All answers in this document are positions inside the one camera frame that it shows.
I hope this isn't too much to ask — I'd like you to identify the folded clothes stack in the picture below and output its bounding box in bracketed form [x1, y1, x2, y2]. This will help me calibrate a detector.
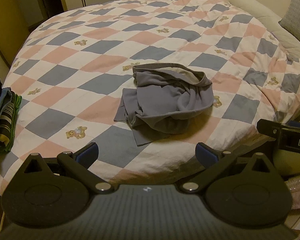
[0, 80, 22, 155]

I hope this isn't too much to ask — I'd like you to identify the grey knitted pillow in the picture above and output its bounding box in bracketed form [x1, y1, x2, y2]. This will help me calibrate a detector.
[279, 0, 300, 41]

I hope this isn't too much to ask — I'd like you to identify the grey fleece garment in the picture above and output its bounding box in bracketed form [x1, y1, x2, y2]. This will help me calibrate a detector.
[114, 63, 214, 146]

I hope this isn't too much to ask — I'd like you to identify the cream bed headboard cushion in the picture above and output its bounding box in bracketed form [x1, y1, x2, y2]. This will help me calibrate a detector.
[228, 0, 300, 59]

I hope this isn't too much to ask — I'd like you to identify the checkered pink grey quilt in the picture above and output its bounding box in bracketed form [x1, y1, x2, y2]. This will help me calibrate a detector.
[0, 0, 300, 194]

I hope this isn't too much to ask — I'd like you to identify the wooden door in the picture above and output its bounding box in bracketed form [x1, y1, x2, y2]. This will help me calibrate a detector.
[0, 0, 29, 64]

